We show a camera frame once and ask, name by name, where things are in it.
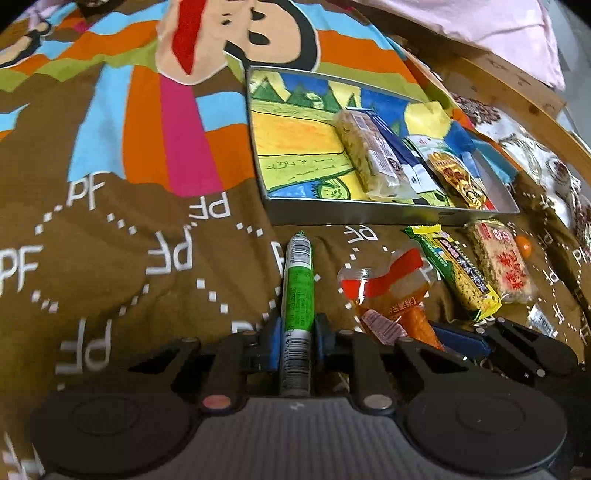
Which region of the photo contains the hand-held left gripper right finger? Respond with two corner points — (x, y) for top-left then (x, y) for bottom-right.
(314, 313), (468, 411)

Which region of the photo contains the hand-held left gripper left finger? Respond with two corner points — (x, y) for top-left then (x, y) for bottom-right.
(124, 316), (284, 411)

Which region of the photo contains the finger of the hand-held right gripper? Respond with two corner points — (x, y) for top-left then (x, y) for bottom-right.
(427, 318), (580, 385)

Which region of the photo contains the green sausage stick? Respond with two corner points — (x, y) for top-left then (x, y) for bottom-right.
(278, 231), (317, 398)

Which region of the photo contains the yellow green rice bar packet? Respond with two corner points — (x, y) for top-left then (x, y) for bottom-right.
(404, 224), (504, 322)

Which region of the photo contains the orange red snack packet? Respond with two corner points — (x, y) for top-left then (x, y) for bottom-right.
(337, 247), (447, 352)

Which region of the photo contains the clear rice cracker packet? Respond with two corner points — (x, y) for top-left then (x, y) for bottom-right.
(464, 218), (540, 304)

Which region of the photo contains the gold snack packet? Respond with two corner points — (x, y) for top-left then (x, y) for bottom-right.
(427, 152), (498, 211)

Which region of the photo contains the white green bean snack pouch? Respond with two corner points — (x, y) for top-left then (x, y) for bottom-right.
(404, 135), (458, 195)

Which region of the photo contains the clear rice bar packet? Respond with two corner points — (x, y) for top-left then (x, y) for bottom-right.
(333, 108), (407, 200)

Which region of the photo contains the blue snack packet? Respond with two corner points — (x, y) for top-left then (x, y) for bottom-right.
(367, 110), (437, 195)

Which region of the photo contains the silver tin tray with drawing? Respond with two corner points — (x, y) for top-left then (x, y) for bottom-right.
(245, 66), (522, 227)

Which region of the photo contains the printed cartoon monkey blanket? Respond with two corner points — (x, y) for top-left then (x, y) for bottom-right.
(0, 0), (591, 467)

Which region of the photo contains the pink bed sheet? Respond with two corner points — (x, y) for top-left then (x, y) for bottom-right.
(351, 0), (567, 91)

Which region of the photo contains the wooden bed frame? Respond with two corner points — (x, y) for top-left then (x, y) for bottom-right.
(434, 46), (591, 154)

